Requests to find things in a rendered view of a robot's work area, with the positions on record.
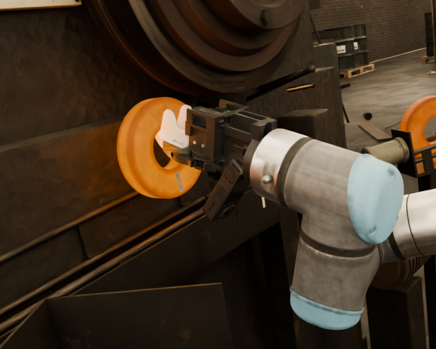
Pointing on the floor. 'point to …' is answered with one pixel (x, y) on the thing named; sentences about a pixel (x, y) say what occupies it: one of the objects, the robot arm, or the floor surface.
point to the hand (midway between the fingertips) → (161, 136)
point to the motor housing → (396, 306)
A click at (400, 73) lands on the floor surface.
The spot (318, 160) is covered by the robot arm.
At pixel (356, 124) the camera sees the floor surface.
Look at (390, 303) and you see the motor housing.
